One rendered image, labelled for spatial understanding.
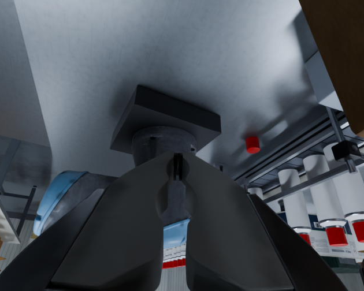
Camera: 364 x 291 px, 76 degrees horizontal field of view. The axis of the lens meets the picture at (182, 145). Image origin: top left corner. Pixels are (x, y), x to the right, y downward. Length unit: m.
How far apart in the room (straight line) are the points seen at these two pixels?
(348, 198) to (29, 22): 0.63
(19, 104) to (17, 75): 0.10
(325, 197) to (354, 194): 0.06
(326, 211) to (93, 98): 0.55
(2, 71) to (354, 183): 0.71
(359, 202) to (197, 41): 0.42
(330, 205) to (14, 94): 0.71
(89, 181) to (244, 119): 0.36
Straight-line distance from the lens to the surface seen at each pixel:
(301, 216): 0.66
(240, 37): 0.41
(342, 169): 0.56
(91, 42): 0.44
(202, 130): 0.50
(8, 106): 0.66
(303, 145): 0.62
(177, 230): 0.44
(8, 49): 0.52
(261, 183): 0.79
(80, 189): 0.43
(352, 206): 0.56
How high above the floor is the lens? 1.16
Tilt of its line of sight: 30 degrees down
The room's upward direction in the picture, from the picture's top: 178 degrees counter-clockwise
